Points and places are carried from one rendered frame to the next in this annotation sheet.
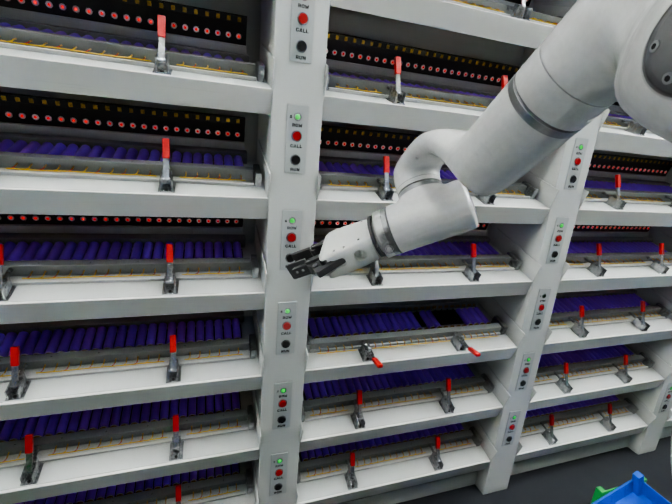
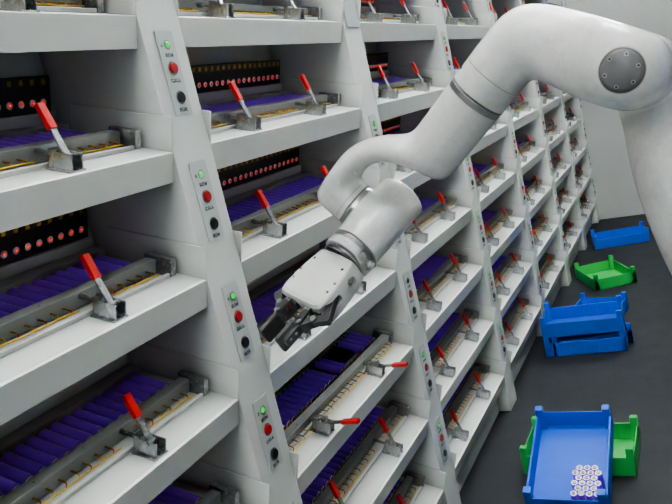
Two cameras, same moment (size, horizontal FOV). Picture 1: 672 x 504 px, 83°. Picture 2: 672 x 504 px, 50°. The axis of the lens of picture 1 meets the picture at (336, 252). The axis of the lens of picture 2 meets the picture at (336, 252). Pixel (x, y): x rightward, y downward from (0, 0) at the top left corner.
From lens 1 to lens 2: 0.74 m
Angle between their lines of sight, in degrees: 42
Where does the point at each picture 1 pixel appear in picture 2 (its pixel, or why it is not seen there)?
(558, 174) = not seen: hidden behind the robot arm
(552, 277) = (404, 258)
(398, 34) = not seen: hidden behind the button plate
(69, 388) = not seen: outside the picture
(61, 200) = (30, 385)
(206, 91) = (121, 177)
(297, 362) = (288, 472)
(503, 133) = (466, 126)
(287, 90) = (184, 148)
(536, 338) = (419, 328)
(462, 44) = (223, 49)
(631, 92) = (597, 92)
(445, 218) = (403, 214)
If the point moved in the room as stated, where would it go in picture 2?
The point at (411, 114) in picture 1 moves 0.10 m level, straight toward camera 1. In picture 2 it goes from (270, 137) to (300, 130)
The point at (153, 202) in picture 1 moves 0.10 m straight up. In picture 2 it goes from (115, 338) to (93, 262)
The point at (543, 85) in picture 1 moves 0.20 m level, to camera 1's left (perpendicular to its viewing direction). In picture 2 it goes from (490, 90) to (401, 113)
